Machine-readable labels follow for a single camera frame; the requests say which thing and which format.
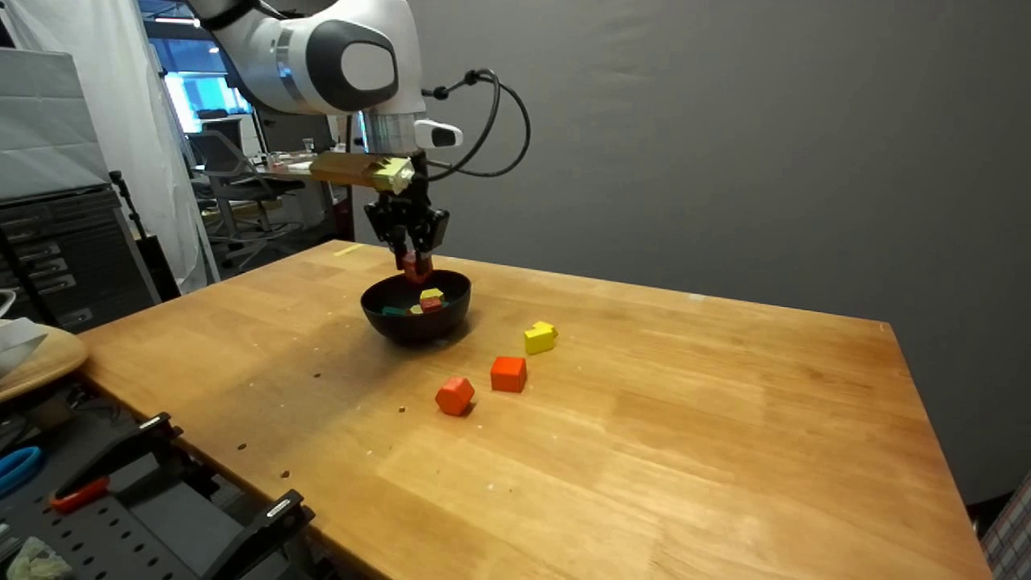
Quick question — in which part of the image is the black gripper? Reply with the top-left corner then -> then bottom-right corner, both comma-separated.
363,152 -> 452,279

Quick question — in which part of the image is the black round bowl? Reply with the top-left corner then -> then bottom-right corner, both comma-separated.
359,268 -> 477,347

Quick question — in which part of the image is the orange wooden cube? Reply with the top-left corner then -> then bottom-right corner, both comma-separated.
488,353 -> 532,395
431,375 -> 477,422

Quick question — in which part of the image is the tan background desk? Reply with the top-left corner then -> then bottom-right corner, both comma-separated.
254,148 -> 356,245

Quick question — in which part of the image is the dark office chair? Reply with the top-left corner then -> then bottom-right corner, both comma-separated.
186,125 -> 326,278

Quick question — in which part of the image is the bright blue monitor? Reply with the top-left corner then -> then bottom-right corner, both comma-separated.
147,10 -> 260,138

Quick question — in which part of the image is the black stand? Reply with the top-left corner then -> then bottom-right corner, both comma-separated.
106,166 -> 184,307

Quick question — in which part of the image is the white fabric curtain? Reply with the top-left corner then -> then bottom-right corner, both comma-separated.
2,0 -> 222,297

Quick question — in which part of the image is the black equipment case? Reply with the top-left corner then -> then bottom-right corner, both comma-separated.
0,183 -> 166,335

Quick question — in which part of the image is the grey fabric backdrop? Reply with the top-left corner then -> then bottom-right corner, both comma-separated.
351,0 -> 1031,508

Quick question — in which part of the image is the round wooden board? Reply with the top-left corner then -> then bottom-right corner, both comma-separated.
0,322 -> 94,410

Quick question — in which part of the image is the grey storage box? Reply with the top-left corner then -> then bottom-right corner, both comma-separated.
0,44 -> 116,205

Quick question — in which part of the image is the black perforated side table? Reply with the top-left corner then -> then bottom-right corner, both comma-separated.
0,380 -> 326,580

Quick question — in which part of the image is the white crumpled plastic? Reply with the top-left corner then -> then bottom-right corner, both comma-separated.
0,311 -> 56,375

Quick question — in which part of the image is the small white plastic part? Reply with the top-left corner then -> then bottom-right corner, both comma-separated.
2,534 -> 68,580

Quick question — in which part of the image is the grey striped fabric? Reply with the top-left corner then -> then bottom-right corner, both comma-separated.
970,471 -> 1031,580

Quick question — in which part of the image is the tan wrist camera bar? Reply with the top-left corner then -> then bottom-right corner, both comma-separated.
306,152 -> 418,201

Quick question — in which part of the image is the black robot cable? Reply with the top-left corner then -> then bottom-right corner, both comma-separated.
418,68 -> 536,183

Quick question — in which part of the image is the blue handled tool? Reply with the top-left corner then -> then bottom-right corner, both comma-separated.
0,445 -> 46,498

